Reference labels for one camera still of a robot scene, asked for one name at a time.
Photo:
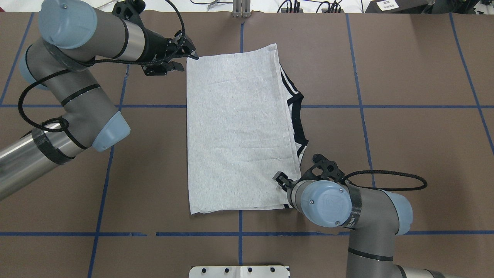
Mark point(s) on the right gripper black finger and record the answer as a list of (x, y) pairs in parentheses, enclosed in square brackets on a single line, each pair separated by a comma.
[(283, 181)]

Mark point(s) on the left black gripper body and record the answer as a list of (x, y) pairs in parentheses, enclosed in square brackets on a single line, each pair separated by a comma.
[(155, 47)]

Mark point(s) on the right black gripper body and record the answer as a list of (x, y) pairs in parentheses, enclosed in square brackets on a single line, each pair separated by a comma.
[(281, 180)]

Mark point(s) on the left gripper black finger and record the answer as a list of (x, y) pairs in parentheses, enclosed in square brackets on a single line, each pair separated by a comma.
[(163, 68), (185, 46)]

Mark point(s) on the grey cartoon print t-shirt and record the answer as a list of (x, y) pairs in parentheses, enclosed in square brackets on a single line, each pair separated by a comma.
[(241, 131)]

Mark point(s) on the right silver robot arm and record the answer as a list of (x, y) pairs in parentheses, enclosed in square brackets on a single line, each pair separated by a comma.
[(374, 216)]

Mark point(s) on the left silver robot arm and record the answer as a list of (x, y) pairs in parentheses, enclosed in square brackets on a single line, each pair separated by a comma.
[(74, 37)]

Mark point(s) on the aluminium frame post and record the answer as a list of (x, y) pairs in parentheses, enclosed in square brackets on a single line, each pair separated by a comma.
[(241, 8)]

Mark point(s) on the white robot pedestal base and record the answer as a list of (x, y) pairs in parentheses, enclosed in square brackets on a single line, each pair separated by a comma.
[(252, 271)]

